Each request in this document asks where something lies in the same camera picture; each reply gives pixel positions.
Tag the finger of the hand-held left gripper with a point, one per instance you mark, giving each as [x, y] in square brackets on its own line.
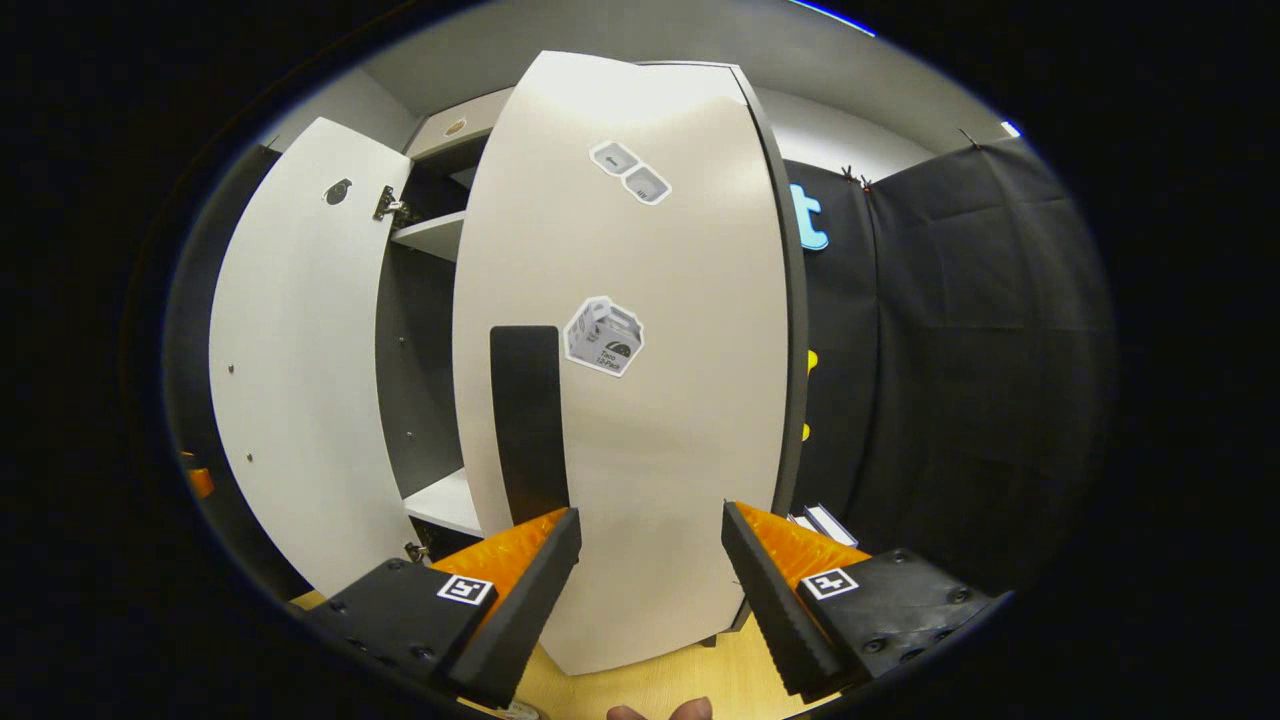
[200, 480]

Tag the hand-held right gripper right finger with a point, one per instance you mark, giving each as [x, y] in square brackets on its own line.
[765, 595]

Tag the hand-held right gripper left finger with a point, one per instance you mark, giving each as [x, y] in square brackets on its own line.
[520, 610]

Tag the white cabinet door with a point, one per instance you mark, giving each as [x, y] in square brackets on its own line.
[300, 380]
[660, 450]

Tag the white and grey cabinet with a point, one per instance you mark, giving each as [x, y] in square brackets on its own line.
[425, 330]

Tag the beige cabinet drawer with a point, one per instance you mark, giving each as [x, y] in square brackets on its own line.
[450, 128]

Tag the white and black book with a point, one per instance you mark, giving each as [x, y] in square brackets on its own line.
[803, 523]

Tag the blue book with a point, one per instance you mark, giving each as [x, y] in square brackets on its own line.
[832, 525]

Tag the small ceiling light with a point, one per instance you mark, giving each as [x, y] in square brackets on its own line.
[1010, 128]

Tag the long ceiling light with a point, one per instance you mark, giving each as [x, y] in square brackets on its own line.
[830, 15]

